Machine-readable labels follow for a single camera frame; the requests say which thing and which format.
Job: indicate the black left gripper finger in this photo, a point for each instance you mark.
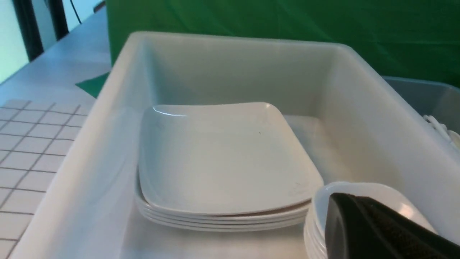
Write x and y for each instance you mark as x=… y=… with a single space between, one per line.
x=359 y=227

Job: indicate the white square rice plate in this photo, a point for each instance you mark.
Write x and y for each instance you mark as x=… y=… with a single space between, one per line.
x=222 y=160

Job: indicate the stack of small white bowls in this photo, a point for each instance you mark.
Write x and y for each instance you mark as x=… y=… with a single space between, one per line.
x=315 y=221

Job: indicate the stack of white square plates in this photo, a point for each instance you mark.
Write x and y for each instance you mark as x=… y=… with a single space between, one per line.
x=222 y=219

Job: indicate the large white plastic bin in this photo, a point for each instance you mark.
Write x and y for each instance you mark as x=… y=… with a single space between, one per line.
x=352 y=123

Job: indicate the pile of white spoons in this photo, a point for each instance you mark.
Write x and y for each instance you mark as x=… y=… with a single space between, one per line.
x=451 y=137

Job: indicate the teal plastic spoon bin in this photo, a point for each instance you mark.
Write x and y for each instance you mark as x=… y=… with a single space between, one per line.
x=430 y=98

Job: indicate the green backdrop cloth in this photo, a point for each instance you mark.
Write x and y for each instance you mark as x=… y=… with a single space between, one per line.
x=418 y=39

